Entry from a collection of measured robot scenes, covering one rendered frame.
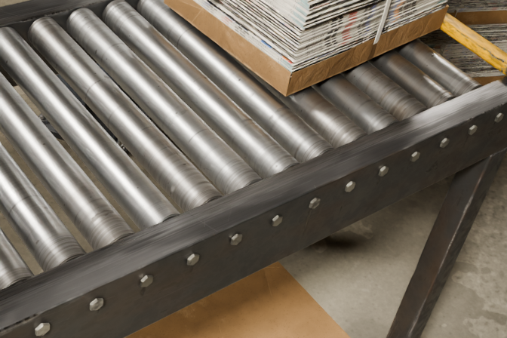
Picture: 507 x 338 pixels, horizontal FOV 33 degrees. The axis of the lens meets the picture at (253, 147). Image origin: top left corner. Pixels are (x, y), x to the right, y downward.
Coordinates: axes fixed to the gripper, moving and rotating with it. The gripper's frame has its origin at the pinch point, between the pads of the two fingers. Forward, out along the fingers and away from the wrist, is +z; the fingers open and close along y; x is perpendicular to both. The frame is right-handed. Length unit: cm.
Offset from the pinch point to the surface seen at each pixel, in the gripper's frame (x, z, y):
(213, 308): -20, 93, 5
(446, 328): -64, 92, -28
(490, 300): -80, 92, -28
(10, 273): 44, 14, -26
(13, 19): 21.5, 13.5, 18.8
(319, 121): -6.5, 14.5, -20.6
